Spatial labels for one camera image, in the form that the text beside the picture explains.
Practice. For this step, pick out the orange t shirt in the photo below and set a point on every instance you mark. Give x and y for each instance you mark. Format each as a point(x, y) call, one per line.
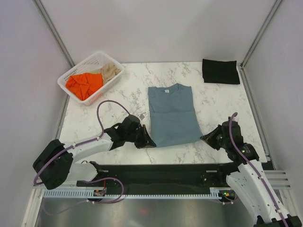
point(84, 85)

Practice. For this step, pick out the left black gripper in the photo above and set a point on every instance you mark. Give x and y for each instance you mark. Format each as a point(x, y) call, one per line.
point(146, 140)

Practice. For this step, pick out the blue t shirt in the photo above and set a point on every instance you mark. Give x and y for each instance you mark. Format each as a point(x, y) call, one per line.
point(173, 118)

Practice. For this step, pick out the folded black t shirt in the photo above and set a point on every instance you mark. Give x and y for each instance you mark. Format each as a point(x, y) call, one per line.
point(220, 72)

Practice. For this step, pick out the beige t shirt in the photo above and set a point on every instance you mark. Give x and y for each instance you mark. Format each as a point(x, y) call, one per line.
point(108, 72)

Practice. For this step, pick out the left aluminium frame post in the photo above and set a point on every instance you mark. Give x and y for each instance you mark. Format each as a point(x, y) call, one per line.
point(54, 32)

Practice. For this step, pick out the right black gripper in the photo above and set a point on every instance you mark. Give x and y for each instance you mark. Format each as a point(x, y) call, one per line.
point(209, 137)

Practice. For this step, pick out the right aluminium frame post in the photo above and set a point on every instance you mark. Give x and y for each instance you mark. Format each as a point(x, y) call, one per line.
point(270, 16)

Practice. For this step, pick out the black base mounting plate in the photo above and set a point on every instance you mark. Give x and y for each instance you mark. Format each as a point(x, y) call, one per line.
point(167, 179)

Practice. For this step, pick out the aluminium frame post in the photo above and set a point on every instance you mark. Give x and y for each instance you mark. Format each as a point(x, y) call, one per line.
point(270, 16)
point(54, 32)

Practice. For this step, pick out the white plastic laundry basket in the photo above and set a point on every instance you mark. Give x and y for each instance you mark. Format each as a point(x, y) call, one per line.
point(93, 62)

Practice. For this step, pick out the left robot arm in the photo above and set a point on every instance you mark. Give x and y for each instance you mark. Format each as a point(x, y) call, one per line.
point(59, 162)

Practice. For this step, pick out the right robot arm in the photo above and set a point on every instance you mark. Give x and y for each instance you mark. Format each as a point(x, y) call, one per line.
point(248, 180)

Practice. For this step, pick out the white slotted cable duct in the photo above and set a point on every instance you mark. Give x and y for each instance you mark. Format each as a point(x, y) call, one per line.
point(98, 194)

